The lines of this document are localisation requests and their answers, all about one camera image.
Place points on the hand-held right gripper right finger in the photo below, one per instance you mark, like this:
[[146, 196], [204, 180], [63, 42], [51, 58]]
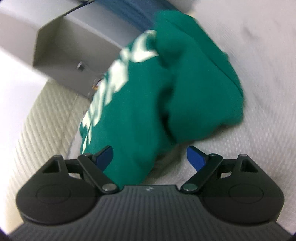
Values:
[[196, 158]]

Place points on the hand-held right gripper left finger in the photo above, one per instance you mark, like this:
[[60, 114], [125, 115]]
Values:
[[105, 158]]

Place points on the green hoodie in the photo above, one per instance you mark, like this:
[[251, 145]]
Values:
[[143, 104]]

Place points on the cream quilted headboard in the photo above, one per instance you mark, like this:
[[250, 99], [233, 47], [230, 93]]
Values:
[[41, 129]]

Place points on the grey bed sheet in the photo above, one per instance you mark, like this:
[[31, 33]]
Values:
[[266, 92]]

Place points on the blue curtain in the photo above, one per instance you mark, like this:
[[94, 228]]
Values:
[[138, 11]]

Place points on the white wall charger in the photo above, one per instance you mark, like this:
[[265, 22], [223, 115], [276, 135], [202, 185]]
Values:
[[81, 66]]

